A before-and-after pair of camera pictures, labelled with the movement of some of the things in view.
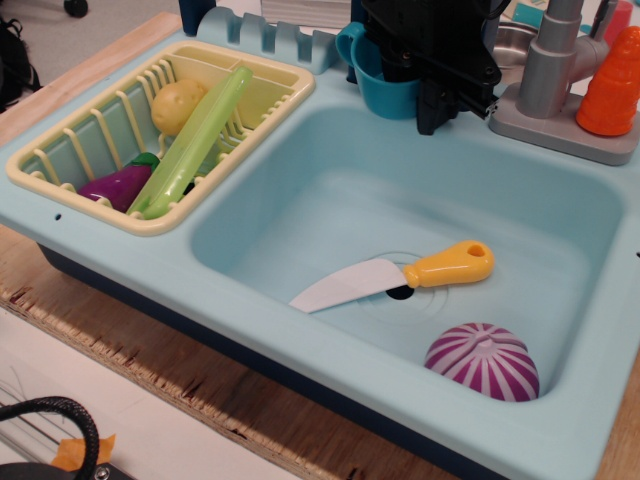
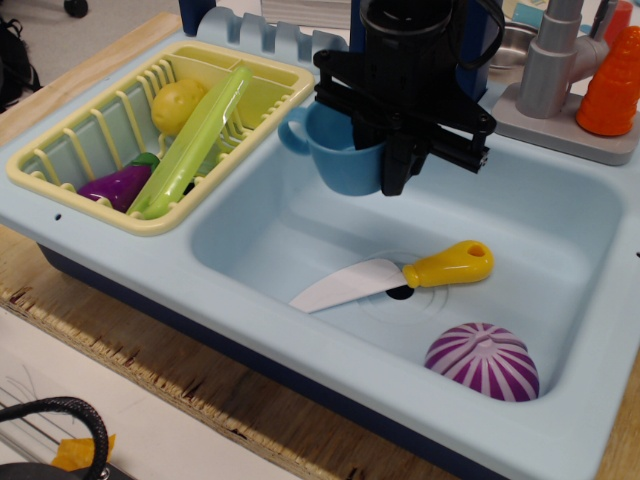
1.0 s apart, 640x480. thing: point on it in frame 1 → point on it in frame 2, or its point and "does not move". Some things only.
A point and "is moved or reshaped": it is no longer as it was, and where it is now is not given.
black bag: (17, 74) does not move
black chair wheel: (76, 8) does not move
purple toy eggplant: (123, 185) does not move
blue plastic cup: (383, 99) is moved or reshaped
